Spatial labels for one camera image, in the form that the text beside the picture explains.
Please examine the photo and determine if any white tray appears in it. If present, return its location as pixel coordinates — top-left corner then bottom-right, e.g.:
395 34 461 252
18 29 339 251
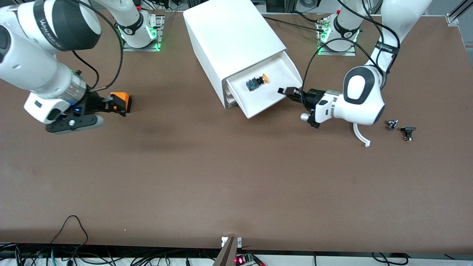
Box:
225 51 304 120

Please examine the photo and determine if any orange mushroom push button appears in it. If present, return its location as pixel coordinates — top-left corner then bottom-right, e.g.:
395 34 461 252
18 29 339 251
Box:
246 74 270 92

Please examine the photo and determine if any white curved plastic arc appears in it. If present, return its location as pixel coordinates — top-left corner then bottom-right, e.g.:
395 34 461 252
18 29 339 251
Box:
353 123 371 148

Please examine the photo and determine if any circuit board with red LED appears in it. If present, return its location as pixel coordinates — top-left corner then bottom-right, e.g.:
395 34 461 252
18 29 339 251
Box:
235 253 266 266

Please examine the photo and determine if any orange button enclosure box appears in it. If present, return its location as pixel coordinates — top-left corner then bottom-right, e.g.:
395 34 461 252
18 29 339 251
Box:
110 92 132 113

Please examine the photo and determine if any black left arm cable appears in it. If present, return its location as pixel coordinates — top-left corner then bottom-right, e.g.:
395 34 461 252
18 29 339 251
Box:
301 0 402 108

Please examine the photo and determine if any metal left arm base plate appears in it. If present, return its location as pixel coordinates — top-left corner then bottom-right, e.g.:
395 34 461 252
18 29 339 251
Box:
316 17 357 57

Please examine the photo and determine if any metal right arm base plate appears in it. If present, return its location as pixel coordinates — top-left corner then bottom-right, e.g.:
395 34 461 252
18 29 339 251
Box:
122 15 165 52

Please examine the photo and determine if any black cable on table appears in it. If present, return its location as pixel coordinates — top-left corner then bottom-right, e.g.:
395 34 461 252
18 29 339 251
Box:
261 10 327 32

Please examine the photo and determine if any black looped cable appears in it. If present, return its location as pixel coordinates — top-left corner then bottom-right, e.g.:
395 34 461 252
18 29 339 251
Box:
50 215 89 256

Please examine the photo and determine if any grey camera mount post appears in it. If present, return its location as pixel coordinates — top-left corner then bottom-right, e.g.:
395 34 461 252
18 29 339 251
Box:
212 236 243 266

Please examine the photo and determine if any black cable at table edge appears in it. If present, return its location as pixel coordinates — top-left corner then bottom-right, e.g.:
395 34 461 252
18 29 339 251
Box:
371 252 409 266

